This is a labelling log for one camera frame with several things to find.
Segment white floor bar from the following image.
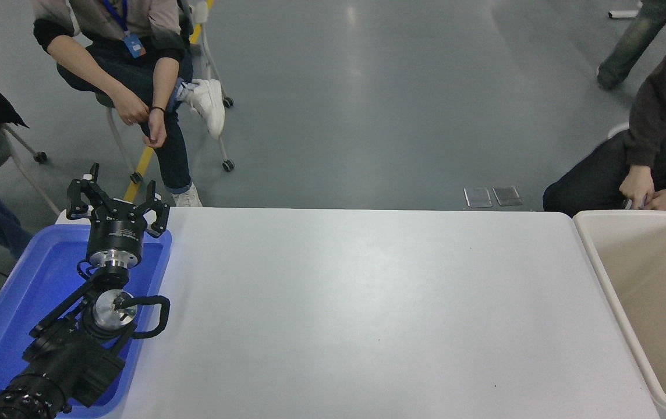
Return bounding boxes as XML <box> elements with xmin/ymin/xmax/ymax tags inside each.
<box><xmin>608</xmin><ymin>3</ymin><xmax>666</xmax><ymax>19</ymax></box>

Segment standing person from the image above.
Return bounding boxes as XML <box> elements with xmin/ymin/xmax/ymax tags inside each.
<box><xmin>596</xmin><ymin>0</ymin><xmax>666</xmax><ymax>91</ymax></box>

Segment blue lanyard badge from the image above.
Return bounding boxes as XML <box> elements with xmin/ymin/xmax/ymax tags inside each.
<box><xmin>122</xmin><ymin>32</ymin><xmax>147</xmax><ymax>59</ymax></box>

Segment grey wheeled chair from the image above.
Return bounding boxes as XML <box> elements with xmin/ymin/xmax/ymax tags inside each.
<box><xmin>0</xmin><ymin>121</ymin><xmax>62</xmax><ymax>216</ymax></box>

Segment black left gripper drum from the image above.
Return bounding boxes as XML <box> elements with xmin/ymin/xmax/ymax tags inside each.
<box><xmin>87</xmin><ymin>203</ymin><xmax>148</xmax><ymax>257</ymax></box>

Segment white wheeled chair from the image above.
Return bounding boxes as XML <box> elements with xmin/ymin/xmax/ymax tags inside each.
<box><xmin>95</xmin><ymin>0</ymin><xmax>236</xmax><ymax>184</ymax></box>

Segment white rounded object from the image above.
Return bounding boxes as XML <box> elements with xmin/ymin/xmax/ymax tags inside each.
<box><xmin>55</xmin><ymin>208</ymin><xmax>90</xmax><ymax>226</ymax></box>

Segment large pale plastic bin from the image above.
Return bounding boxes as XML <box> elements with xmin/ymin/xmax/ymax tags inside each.
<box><xmin>573</xmin><ymin>209</ymin><xmax>666</xmax><ymax>419</ymax></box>

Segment person beside bin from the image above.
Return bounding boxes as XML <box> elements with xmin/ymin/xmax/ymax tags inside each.
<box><xmin>543</xmin><ymin>5</ymin><xmax>666</xmax><ymax>219</ymax></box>

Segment metal floor plate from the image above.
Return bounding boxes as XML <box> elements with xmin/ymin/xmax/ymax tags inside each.
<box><xmin>492</xmin><ymin>186</ymin><xmax>523</xmax><ymax>207</ymax></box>
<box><xmin>464</xmin><ymin>187</ymin><xmax>494</xmax><ymax>208</ymax></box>

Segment blue plastic tray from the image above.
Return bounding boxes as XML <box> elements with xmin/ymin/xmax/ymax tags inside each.
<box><xmin>0</xmin><ymin>224</ymin><xmax>173</xmax><ymax>419</ymax></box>

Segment bin person's right hand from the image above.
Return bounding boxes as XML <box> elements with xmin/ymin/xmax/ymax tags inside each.
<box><xmin>619</xmin><ymin>165</ymin><xmax>656</xmax><ymax>210</ymax></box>

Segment badge person's left hand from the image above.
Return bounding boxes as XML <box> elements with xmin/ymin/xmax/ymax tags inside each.
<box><xmin>141</xmin><ymin>108</ymin><xmax>168</xmax><ymax>150</ymax></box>

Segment seated person with badge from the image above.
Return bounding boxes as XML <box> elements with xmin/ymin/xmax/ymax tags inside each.
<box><xmin>31</xmin><ymin>0</ymin><xmax>227</xmax><ymax>208</ymax></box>

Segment badge person's right hand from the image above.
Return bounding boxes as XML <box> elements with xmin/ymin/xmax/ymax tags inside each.
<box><xmin>112</xmin><ymin>86</ymin><xmax>151</xmax><ymax>126</ymax></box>

